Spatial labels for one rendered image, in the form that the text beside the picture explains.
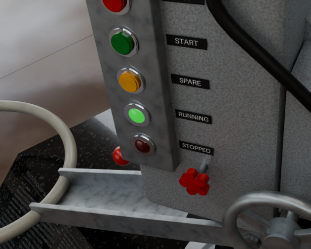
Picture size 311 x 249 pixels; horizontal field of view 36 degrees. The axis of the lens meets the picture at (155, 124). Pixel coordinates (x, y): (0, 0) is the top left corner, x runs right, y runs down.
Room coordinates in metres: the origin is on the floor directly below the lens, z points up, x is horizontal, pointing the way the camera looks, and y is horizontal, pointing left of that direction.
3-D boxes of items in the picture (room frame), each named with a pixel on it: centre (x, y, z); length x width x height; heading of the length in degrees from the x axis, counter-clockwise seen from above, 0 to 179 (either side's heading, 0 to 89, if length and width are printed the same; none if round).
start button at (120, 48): (0.46, 0.02, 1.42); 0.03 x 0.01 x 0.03; 59
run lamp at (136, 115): (0.46, 0.02, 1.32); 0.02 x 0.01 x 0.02; 59
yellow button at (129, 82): (0.46, 0.02, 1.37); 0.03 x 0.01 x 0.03; 59
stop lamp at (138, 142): (0.46, 0.02, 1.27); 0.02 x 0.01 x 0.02; 59
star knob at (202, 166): (0.42, -0.04, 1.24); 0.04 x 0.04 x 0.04; 59
